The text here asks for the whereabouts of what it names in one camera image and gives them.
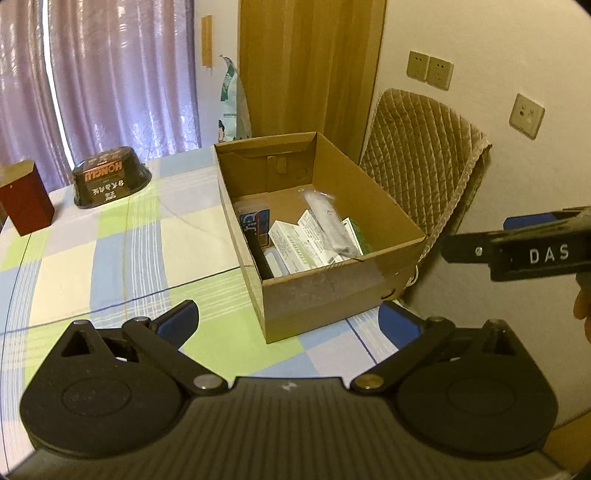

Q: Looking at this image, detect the green rectangular box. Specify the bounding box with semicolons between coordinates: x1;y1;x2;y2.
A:
342;218;372;255

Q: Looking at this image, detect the black strip box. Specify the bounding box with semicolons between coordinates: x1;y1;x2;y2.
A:
245;229;273;280

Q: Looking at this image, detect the white green barcode box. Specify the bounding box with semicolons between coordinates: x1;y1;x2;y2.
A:
269;220;322;274

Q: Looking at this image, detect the blue black card box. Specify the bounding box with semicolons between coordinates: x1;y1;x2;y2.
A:
233;198;270;248

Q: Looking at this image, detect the white remote control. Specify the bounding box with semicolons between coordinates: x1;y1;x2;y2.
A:
263;247;290;278

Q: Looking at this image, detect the white medicine box green end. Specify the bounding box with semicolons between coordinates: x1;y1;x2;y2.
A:
297;210;343;266

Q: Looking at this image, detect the person right hand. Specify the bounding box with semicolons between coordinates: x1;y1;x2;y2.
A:
573;272;591;343

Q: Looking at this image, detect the checked tablecloth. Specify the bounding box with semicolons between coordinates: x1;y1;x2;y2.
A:
1;149;394;471

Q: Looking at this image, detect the quilted beige chair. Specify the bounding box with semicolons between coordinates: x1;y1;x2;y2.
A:
360;88;492;258

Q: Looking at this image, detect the brown cardboard box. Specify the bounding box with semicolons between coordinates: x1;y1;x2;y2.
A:
214;132;425;343

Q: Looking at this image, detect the black instant noodle bowl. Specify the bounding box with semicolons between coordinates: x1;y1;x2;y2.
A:
72;146;152;209

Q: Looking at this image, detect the dark red paper bag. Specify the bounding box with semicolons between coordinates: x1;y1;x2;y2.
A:
1;159;55;236

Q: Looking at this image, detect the green white snack bag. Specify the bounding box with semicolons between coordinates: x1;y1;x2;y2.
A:
217;55;252;143

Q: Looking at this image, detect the wooden door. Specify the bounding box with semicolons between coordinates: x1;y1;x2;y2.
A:
238;0;387;162

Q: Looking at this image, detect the purple curtain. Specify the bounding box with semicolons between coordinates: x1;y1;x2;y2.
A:
1;1;201;191

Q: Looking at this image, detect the single wall outlet plate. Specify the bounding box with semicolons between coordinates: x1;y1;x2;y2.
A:
509;93;545;140

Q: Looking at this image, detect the double wall socket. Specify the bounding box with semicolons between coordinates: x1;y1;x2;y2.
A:
407;51;454;91

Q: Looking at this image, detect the wooden wall hanging strip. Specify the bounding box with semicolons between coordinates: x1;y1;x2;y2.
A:
200;15;213;68

